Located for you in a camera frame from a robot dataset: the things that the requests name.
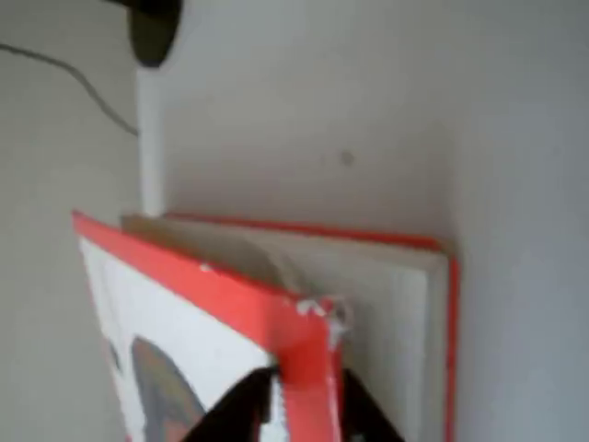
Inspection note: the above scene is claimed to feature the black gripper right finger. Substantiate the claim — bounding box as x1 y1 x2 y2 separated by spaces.
341 366 411 442

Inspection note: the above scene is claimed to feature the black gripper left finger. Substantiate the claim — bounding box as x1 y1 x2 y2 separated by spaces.
182 366 279 442

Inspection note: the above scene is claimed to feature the red and white book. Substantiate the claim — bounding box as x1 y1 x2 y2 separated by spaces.
71 209 461 442

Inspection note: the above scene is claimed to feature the black table clamp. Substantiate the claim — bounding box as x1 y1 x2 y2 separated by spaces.
104 0 186 69

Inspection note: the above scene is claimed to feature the thin dark cable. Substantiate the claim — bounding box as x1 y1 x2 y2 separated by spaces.
0 42 140 137

